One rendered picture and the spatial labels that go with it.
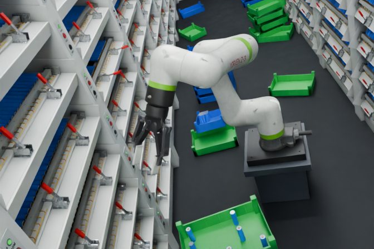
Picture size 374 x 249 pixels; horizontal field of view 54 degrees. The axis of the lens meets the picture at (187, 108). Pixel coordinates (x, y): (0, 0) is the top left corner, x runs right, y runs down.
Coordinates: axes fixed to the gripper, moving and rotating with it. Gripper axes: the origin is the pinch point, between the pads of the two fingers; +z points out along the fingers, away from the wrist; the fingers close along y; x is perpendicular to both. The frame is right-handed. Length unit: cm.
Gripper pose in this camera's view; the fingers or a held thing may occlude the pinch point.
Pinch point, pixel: (146, 162)
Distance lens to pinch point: 127.2
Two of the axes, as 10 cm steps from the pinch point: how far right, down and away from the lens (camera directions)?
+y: -7.6, -2.8, 5.9
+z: -2.1, 9.6, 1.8
